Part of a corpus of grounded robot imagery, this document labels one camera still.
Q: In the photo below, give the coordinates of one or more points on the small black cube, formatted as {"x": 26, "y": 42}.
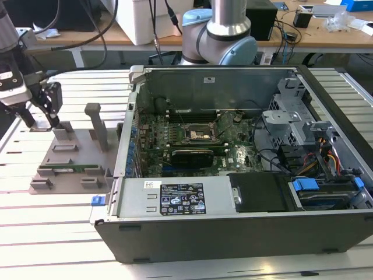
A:
{"x": 301, "y": 20}

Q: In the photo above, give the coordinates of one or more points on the hard disk in blue carrier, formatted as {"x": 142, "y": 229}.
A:
{"x": 305, "y": 185}

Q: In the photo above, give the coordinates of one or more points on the black power connector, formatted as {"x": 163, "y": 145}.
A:
{"x": 290, "y": 156}

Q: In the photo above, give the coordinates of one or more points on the metal drive cage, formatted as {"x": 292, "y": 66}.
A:
{"x": 291, "y": 128}

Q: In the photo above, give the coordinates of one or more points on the round coin battery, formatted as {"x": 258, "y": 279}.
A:
{"x": 237, "y": 117}

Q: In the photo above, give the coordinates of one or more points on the green RAM stick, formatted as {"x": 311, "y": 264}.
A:
{"x": 219, "y": 150}
{"x": 75, "y": 168}

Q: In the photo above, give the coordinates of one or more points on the black plastic cover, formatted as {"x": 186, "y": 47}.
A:
{"x": 256, "y": 192}

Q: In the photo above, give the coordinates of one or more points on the small black adapter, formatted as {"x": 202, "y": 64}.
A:
{"x": 291, "y": 36}

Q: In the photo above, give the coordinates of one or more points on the blue case latch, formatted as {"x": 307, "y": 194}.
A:
{"x": 97, "y": 201}

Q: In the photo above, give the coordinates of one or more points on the clear plastic bag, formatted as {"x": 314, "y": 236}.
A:
{"x": 338, "y": 22}

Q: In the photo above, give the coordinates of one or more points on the grey power supply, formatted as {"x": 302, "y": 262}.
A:
{"x": 134, "y": 204}

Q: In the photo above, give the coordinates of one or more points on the metal locking lever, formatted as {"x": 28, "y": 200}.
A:
{"x": 221, "y": 119}
{"x": 182, "y": 120}

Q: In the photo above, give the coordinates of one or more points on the crumpled white paper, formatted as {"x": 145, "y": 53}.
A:
{"x": 51, "y": 33}

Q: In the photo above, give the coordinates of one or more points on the black speaker box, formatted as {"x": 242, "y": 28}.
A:
{"x": 265, "y": 20}

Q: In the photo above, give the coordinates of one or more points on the blue box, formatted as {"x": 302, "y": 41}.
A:
{"x": 358, "y": 5}

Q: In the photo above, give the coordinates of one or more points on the white flat box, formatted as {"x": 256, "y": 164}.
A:
{"x": 329, "y": 11}

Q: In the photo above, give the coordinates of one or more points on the blue expansion slot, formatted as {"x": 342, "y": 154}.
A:
{"x": 169, "y": 170}

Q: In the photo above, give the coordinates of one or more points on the wooden desk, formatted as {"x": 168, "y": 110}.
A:
{"x": 122, "y": 38}
{"x": 320, "y": 38}

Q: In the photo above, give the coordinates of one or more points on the green motherboard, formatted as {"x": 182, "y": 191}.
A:
{"x": 239, "y": 157}

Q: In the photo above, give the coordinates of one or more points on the brown parts rack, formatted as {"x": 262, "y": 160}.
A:
{"x": 84, "y": 151}

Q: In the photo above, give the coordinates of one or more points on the white power adapter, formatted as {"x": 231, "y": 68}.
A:
{"x": 267, "y": 58}

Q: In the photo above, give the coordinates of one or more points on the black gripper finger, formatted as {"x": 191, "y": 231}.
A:
{"x": 52, "y": 99}
{"x": 24, "y": 116}

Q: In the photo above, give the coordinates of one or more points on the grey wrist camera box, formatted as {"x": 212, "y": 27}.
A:
{"x": 27, "y": 39}

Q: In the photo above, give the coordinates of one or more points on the black grey PC case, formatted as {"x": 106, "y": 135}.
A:
{"x": 233, "y": 239}

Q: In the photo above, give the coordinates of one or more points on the white paper sheet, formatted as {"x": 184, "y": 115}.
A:
{"x": 364, "y": 27}

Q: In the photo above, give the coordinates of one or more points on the black computer tower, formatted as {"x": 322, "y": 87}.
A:
{"x": 73, "y": 14}

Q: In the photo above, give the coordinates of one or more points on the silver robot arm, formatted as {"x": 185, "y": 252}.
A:
{"x": 224, "y": 17}

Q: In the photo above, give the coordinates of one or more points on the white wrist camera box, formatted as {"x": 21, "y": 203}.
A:
{"x": 14, "y": 93}

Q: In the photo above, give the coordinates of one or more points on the black graphics card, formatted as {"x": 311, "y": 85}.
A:
{"x": 192, "y": 159}

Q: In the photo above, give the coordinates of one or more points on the white plastic box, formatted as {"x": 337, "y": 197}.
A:
{"x": 140, "y": 23}

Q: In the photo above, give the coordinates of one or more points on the small blue card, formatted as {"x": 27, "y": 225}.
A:
{"x": 281, "y": 5}

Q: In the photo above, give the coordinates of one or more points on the small white device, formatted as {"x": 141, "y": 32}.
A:
{"x": 306, "y": 7}

